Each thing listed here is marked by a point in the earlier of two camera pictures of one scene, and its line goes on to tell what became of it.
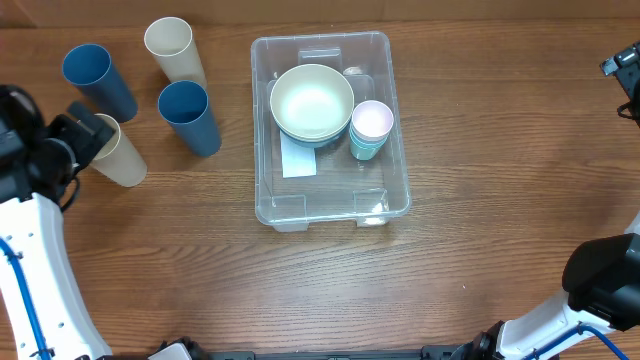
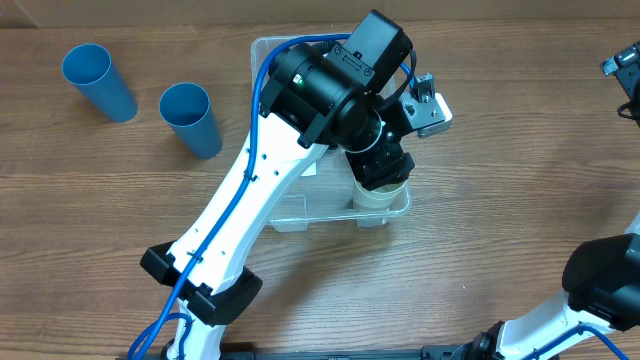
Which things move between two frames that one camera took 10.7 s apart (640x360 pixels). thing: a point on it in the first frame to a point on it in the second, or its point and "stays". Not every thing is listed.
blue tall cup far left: (90, 66) stays
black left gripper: (80, 152) to (375, 153)
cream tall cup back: (169, 39) to (378, 199)
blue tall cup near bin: (185, 105) stays
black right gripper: (626, 66) stays
